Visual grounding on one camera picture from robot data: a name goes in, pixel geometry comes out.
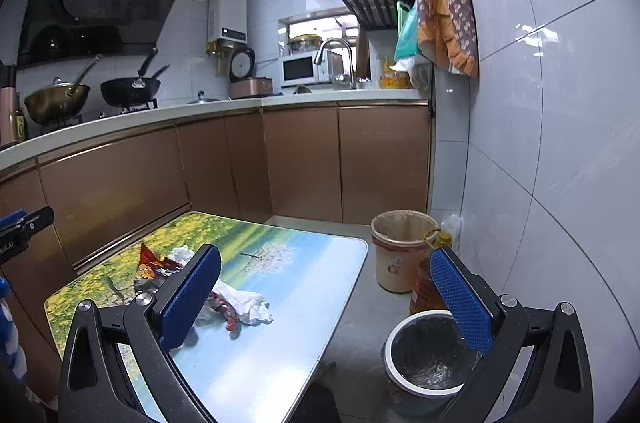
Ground wooden cutting board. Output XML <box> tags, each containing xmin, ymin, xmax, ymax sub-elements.
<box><xmin>355</xmin><ymin>30</ymin><xmax>371</xmax><ymax>82</ymax></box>

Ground white microwave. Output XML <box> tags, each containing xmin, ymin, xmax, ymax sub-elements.
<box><xmin>280</xmin><ymin>50</ymin><xmax>326</xmax><ymax>85</ymax></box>

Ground white plastic wrapper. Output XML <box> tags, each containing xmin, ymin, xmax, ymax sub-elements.
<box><xmin>167</xmin><ymin>246</ymin><xmax>197</xmax><ymax>268</ymax></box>

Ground white-rimmed grey trash bin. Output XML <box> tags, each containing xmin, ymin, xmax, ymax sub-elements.
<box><xmin>382</xmin><ymin>309</ymin><xmax>483</xmax><ymax>415</ymax></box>

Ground yellow jar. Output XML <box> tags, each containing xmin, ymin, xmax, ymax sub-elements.
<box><xmin>377</xmin><ymin>56</ymin><xmax>411</xmax><ymax>89</ymax></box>

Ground red snack bag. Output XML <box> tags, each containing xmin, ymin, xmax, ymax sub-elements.
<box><xmin>136</xmin><ymin>243</ymin><xmax>173</xmax><ymax>280</ymax></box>

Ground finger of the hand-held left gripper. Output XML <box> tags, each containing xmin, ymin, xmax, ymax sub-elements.
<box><xmin>0</xmin><ymin>206</ymin><xmax>55</xmax><ymax>236</ymax></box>

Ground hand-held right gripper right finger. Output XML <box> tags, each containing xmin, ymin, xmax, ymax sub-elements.
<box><xmin>429</xmin><ymin>245</ymin><xmax>596</xmax><ymax>423</ymax></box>

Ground brown thermos bottle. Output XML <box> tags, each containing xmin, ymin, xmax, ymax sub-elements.
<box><xmin>0</xmin><ymin>86</ymin><xmax>19</xmax><ymax>145</ymax></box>

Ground beige trash bin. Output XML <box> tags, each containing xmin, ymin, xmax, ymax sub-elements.
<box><xmin>371</xmin><ymin>210</ymin><xmax>441</xmax><ymax>295</ymax></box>

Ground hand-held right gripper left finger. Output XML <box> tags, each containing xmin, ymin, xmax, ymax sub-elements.
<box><xmin>57</xmin><ymin>244</ymin><xmax>223</xmax><ymax>423</ymax></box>

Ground black wok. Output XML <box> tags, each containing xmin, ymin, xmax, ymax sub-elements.
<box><xmin>100</xmin><ymin>48</ymin><xmax>171</xmax><ymax>107</ymax></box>

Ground brass wok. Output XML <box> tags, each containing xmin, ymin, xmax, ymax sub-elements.
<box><xmin>24</xmin><ymin>55</ymin><xmax>103</xmax><ymax>124</ymax></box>

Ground white plastic bag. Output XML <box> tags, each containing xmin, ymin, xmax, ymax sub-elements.
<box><xmin>390</xmin><ymin>56</ymin><xmax>432</xmax><ymax>90</ymax></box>

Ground white paper napkin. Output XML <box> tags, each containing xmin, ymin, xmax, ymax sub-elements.
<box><xmin>196</xmin><ymin>278</ymin><xmax>275</xmax><ymax>328</ymax></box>

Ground yellow-lidded pot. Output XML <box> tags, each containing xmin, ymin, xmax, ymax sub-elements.
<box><xmin>287</xmin><ymin>33</ymin><xmax>324</xmax><ymax>53</ymax></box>

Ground green plastic bag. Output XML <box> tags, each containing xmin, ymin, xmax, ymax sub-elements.
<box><xmin>394</xmin><ymin>0</ymin><xmax>421</xmax><ymax>62</ymax></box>

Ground cooking oil bottle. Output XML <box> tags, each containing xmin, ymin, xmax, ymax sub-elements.
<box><xmin>410</xmin><ymin>228</ymin><xmax>454</xmax><ymax>315</ymax></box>

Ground gas stove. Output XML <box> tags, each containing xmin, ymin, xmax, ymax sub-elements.
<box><xmin>37</xmin><ymin>99</ymin><xmax>160</xmax><ymax>135</ymax></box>

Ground white water heater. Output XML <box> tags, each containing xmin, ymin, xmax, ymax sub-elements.
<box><xmin>207</xmin><ymin>0</ymin><xmax>249</xmax><ymax>44</ymax></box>

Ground steel faucet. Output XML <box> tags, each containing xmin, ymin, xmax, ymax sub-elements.
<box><xmin>314</xmin><ymin>38</ymin><xmax>357</xmax><ymax>90</ymax></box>

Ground crumpled grey wrapper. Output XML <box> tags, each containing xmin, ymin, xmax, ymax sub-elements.
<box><xmin>133</xmin><ymin>277</ymin><xmax>167</xmax><ymax>300</ymax></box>

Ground rice cooker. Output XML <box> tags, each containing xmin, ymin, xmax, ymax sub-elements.
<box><xmin>227</xmin><ymin>46</ymin><xmax>275</xmax><ymax>99</ymax></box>

